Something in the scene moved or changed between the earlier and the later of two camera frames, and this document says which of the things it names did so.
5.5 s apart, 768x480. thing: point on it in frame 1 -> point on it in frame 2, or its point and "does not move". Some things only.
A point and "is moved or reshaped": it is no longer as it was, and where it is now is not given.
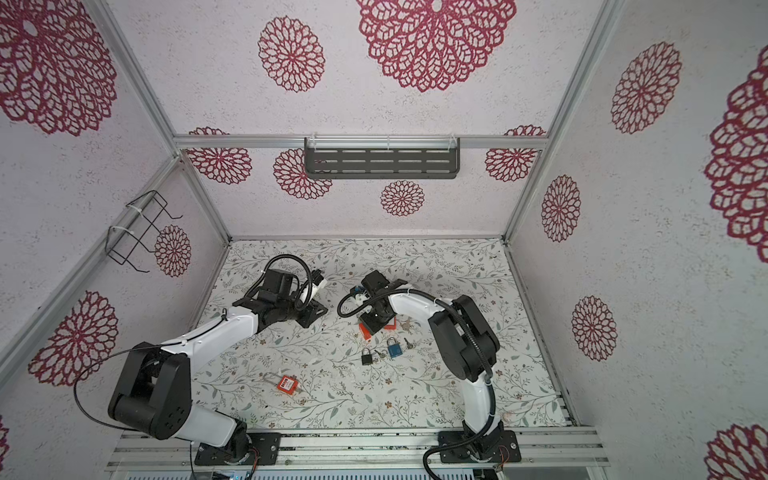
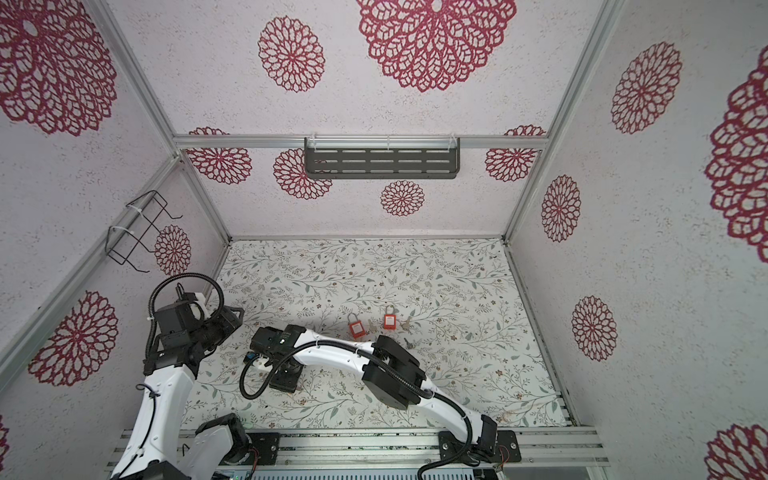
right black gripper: (369, 324) -> (282, 384)
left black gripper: (311, 310) -> (228, 321)
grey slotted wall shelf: (378, 158) does not move
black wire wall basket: (121, 243) does not move
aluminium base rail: (561, 447) does not move
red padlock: (366, 333) is moved or reshaped
